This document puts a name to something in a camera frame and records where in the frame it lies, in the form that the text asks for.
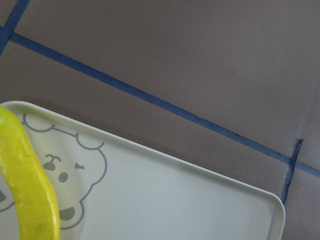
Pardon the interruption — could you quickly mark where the white bear print tray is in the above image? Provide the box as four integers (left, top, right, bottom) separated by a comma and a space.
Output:
3, 101, 286, 240

